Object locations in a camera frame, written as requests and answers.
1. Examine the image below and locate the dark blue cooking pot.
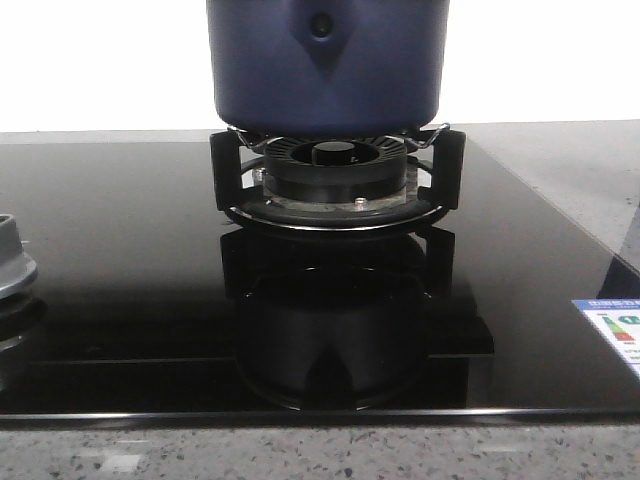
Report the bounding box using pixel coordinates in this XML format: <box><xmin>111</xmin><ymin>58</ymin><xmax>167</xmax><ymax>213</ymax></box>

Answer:
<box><xmin>206</xmin><ymin>0</ymin><xmax>450</xmax><ymax>138</ymax></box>

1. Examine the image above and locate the black pot support grate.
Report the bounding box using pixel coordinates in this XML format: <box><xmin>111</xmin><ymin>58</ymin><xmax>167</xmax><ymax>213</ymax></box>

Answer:
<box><xmin>210</xmin><ymin>124</ymin><xmax>466</xmax><ymax>234</ymax></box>

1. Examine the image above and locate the black gas burner head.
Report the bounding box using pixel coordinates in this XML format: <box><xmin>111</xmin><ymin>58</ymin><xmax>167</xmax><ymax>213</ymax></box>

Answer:
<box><xmin>262</xmin><ymin>136</ymin><xmax>415</xmax><ymax>211</ymax></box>

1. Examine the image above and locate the black glass cooktop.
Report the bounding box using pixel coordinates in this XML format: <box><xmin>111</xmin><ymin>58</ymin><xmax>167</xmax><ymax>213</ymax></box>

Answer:
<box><xmin>1</xmin><ymin>141</ymin><xmax>639</xmax><ymax>428</ymax></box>

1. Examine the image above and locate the silver stove control knob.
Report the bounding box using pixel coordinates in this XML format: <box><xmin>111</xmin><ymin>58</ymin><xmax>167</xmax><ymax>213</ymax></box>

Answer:
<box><xmin>0</xmin><ymin>214</ymin><xmax>37</xmax><ymax>299</ymax></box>

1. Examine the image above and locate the energy rating label sticker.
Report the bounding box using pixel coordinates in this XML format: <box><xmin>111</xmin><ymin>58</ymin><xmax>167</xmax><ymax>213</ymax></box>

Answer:
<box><xmin>572</xmin><ymin>298</ymin><xmax>640</xmax><ymax>377</ymax></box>

